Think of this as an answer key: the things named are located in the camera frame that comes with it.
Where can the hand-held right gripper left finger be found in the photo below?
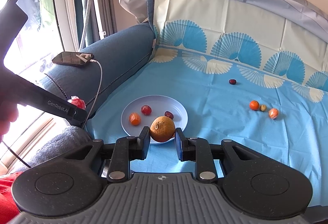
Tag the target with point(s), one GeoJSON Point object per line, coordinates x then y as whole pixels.
{"type": "Point", "coordinates": [146, 140]}

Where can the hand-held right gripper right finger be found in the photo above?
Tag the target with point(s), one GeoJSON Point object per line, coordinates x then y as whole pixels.
{"type": "Point", "coordinates": [179, 144]}

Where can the round brown fruit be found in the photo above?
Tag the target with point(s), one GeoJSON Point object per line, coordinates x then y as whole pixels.
{"type": "Point", "coordinates": [162, 128]}

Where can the plastic-wrapped orange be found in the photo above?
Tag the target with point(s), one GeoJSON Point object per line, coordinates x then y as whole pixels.
{"type": "Point", "coordinates": [273, 113]}
{"type": "Point", "coordinates": [134, 119]}

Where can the red plastic-wrapped fruit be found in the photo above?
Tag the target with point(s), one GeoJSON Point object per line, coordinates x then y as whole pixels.
{"type": "Point", "coordinates": [77, 102]}
{"type": "Point", "coordinates": [146, 110]}

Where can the pale blue round plate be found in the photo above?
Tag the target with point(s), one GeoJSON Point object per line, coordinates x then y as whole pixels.
{"type": "Point", "coordinates": [156, 103]}

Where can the person's left hand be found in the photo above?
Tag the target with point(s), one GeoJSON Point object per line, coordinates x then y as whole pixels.
{"type": "Point", "coordinates": [7, 119]}

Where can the grey cloth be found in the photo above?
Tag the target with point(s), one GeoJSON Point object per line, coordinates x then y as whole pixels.
{"type": "Point", "coordinates": [59, 139]}

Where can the black smartphone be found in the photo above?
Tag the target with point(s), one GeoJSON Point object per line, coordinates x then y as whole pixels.
{"type": "Point", "coordinates": [66, 58]}

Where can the blue fan-patterned cloth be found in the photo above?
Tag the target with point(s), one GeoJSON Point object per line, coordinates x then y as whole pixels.
{"type": "Point", "coordinates": [217, 101]}

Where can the dark red jujube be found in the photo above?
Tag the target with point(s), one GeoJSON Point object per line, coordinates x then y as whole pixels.
{"type": "Point", "coordinates": [232, 81]}

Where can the bare orange tangerine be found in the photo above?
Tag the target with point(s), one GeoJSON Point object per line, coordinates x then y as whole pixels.
{"type": "Point", "coordinates": [254, 105]}

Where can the blue sofa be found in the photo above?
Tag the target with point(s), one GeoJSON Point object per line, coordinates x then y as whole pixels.
{"type": "Point", "coordinates": [123, 55]}

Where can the small yellow-green fruit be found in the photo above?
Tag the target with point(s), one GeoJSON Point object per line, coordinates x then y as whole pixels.
{"type": "Point", "coordinates": [263, 107]}

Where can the red cloth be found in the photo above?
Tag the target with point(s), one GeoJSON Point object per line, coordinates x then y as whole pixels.
{"type": "Point", "coordinates": [6, 195]}

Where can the white window frame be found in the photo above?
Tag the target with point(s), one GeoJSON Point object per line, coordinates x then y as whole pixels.
{"type": "Point", "coordinates": [64, 8]}

